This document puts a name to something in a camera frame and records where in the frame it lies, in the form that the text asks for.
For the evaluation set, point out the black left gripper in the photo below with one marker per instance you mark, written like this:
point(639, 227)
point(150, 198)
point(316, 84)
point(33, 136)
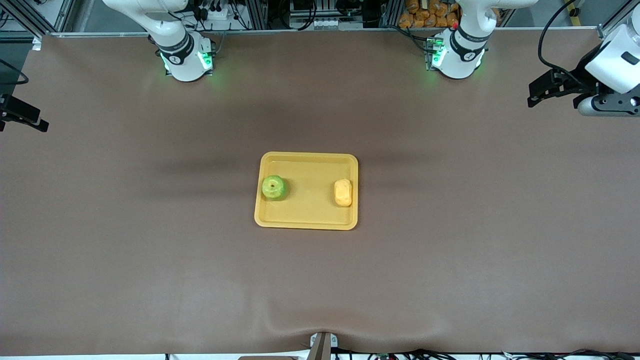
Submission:
point(579, 79)

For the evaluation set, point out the yellow potato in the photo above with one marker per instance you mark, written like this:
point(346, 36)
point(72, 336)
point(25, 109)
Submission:
point(343, 193)

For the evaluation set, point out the green apple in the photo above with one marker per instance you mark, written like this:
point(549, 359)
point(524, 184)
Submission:
point(273, 188)

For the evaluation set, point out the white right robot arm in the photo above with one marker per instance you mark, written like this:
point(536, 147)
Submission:
point(185, 65)

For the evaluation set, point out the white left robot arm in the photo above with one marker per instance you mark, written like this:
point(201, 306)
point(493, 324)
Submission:
point(462, 60)

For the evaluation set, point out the yellow plastic tray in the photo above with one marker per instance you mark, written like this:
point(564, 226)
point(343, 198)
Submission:
point(305, 200)

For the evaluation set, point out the bag of orange snacks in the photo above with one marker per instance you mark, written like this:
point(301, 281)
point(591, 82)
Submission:
point(425, 15)

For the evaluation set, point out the white power strip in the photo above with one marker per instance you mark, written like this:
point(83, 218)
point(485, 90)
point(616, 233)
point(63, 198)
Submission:
point(220, 12)

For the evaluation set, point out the white terminal block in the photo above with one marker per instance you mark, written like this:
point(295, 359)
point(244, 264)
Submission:
point(335, 23)

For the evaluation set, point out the brown table mat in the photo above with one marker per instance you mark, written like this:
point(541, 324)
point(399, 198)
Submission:
point(320, 280)

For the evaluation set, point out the aluminium table edge rail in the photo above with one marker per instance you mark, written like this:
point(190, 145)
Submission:
point(320, 31)

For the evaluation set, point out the metal camera bracket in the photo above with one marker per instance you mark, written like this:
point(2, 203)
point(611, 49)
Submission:
point(322, 345)

